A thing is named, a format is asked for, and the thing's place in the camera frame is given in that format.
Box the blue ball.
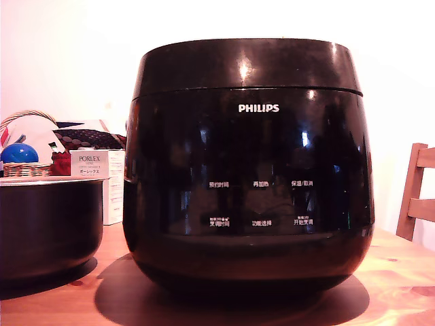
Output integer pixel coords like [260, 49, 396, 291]
[0, 142, 39, 165]

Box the black inner pot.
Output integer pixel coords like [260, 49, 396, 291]
[0, 176, 105, 283]

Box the dark dotted cloth pouch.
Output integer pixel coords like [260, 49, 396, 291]
[52, 127, 127, 151]

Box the red packet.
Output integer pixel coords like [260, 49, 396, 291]
[50, 151, 71, 177]

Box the black rice cooker lid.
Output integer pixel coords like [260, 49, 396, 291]
[132, 37, 364, 100]

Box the black Philips rice cooker body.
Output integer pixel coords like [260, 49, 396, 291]
[122, 86, 376, 293]

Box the white Porlex box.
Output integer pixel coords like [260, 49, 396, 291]
[69, 149, 126, 226]

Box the wicker basket with handle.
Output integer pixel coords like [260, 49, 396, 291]
[0, 109, 59, 178]

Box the wooden chair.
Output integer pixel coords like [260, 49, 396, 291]
[396, 143, 435, 242]

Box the white printed paper bag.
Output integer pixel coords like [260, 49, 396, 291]
[0, 117, 66, 164]

